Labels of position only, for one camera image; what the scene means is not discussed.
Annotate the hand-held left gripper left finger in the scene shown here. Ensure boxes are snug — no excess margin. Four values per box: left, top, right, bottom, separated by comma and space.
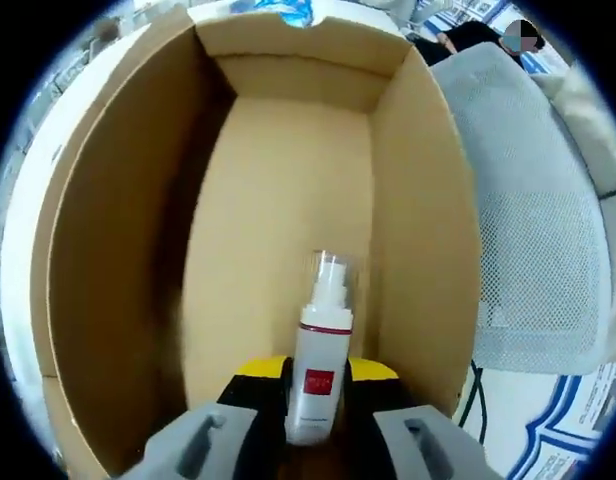
140, 354, 292, 480

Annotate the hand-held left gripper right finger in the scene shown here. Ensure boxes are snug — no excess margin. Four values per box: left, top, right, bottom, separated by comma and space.
341, 356, 497, 480

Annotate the white spray bottle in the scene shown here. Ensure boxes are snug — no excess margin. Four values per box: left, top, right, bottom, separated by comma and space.
284, 248, 359, 447

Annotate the brown cardboard shoe box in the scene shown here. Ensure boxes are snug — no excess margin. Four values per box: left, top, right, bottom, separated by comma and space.
30, 2, 483, 479

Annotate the blue soft wet wipes pack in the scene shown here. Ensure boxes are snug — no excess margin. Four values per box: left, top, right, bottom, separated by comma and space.
251, 0, 332, 27

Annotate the white blue bordered banner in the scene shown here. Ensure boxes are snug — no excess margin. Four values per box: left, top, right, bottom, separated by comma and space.
480, 362, 616, 480

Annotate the grey mesh office chair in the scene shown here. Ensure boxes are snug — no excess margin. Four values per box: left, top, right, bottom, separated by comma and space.
430, 41, 608, 377

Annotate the person's beige shirt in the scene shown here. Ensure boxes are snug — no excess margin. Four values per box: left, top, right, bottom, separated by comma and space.
532, 64, 616, 361

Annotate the black cable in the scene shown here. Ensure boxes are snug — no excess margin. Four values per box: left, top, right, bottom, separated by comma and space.
456, 363, 491, 445

